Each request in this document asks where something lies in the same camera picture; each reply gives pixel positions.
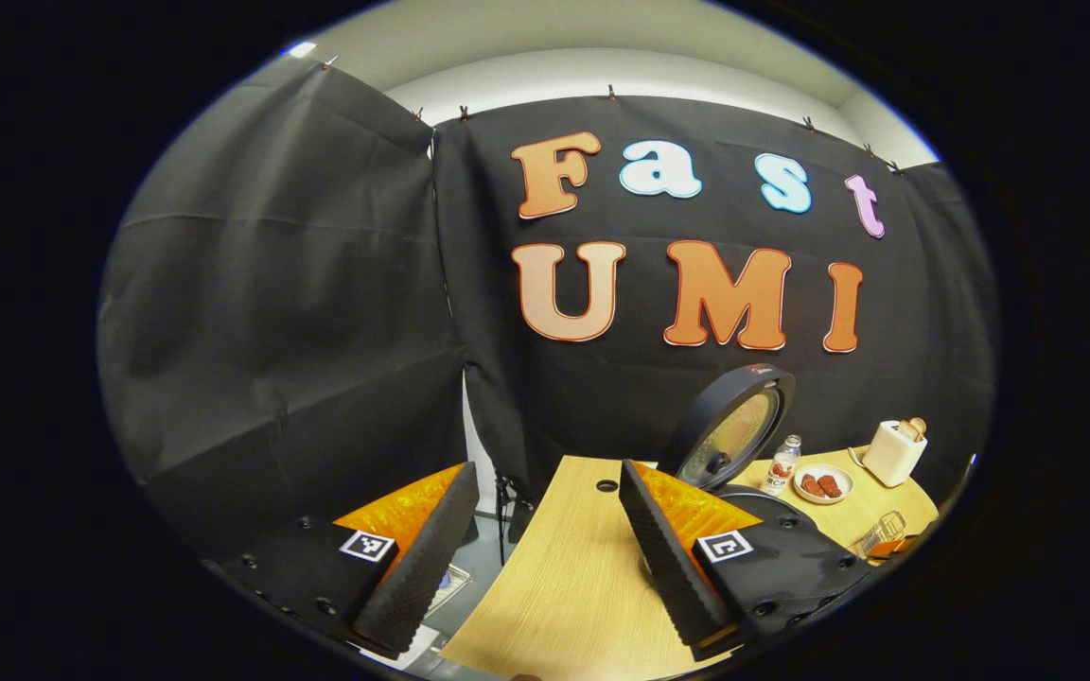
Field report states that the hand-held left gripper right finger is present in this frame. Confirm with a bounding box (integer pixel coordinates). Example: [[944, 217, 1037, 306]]
[[617, 459, 875, 663]]

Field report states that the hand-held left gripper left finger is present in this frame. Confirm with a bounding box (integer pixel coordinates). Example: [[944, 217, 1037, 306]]
[[207, 461, 482, 661]]

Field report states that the black rice cooker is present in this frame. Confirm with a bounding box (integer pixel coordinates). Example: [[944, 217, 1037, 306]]
[[656, 363, 822, 540]]

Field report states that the clear glass chopstick holder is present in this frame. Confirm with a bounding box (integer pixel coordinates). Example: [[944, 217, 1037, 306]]
[[853, 511, 907, 559]]

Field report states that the white printed sheet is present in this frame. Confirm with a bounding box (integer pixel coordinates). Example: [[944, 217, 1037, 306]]
[[427, 565, 472, 616]]

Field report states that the black tripod stand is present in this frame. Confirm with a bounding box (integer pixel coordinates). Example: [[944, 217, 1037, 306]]
[[493, 470, 536, 567]]

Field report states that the small clear bottle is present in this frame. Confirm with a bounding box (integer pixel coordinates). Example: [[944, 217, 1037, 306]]
[[761, 434, 803, 497]]

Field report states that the white round plate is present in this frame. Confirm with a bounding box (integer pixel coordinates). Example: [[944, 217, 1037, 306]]
[[792, 463, 855, 505]]

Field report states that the white toaster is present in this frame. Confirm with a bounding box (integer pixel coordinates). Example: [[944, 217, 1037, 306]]
[[861, 420, 929, 489]]

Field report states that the black backdrop cloth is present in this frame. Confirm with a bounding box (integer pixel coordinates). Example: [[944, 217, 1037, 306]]
[[97, 57, 998, 559]]

